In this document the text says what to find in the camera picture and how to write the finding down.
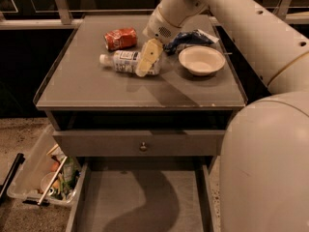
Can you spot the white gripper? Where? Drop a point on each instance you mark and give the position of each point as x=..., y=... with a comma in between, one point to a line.
x=158, y=29

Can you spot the clear plastic water bottle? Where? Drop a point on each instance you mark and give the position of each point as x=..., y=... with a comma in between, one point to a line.
x=121, y=61

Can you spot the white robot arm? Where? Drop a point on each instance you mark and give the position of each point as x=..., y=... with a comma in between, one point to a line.
x=264, y=160

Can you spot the grey drawer cabinet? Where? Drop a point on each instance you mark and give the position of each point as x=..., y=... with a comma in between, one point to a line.
x=79, y=94

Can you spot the round metal drawer knob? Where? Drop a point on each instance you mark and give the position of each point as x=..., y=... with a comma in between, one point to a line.
x=143, y=147

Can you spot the grey top drawer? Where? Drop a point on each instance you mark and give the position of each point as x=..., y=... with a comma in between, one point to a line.
x=126, y=143

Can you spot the open grey middle drawer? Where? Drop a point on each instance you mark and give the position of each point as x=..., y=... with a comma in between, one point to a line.
x=170, y=198

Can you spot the crushed red soda can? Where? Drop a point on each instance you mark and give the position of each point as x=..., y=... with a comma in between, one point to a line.
x=120, y=38

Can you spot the blue crumpled chip bag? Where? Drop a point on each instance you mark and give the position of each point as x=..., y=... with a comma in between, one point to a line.
x=188, y=39

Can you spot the white paper bowl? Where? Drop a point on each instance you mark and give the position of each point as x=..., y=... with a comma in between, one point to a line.
x=202, y=60

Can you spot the metal window railing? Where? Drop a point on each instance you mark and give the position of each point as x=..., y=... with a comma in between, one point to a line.
x=64, y=13

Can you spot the clear plastic storage bin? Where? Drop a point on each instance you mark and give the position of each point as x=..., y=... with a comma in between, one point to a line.
x=34, y=175

